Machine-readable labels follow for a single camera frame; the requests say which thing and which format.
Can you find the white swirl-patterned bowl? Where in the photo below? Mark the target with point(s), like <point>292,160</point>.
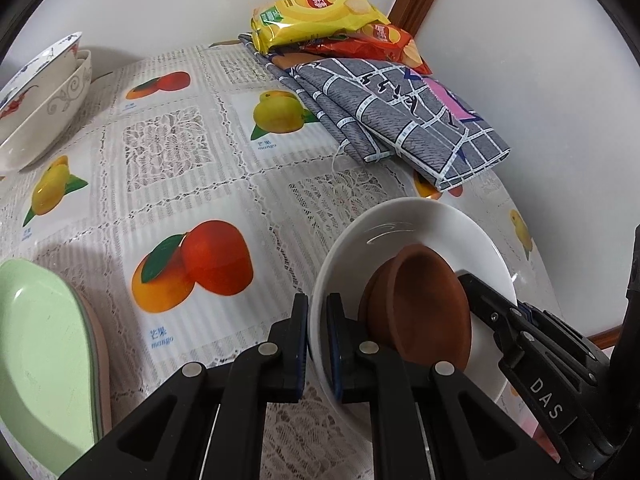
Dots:
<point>50,120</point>

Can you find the pink square plate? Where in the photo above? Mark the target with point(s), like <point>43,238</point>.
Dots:
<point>107,375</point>

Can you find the fruit-print tablecloth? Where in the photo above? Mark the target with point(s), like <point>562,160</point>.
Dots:
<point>200,170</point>

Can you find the brown wooden baseboard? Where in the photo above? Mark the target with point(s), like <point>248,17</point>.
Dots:
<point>602,340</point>

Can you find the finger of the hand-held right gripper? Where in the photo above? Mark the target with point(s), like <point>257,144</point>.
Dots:
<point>540,390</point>

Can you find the small brown bowl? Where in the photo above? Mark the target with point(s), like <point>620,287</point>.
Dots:
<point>372,295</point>
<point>425,300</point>

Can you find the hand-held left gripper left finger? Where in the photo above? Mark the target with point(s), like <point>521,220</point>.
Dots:
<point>300,360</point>

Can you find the yellow chip bag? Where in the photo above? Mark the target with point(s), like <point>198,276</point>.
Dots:
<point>310,15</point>

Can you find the green square plate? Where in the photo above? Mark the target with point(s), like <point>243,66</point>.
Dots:
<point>45,360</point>

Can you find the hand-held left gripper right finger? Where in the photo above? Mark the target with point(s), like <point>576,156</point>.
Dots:
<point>336,355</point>

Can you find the blue floral bowl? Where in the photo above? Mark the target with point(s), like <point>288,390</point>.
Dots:
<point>30,80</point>

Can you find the grey checkered cloth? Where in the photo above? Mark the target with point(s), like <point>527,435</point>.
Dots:
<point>390,115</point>

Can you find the white round bowl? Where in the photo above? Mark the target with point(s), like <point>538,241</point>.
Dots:
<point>425,230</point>

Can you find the red chip bag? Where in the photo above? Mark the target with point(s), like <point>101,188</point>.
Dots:
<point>380,42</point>

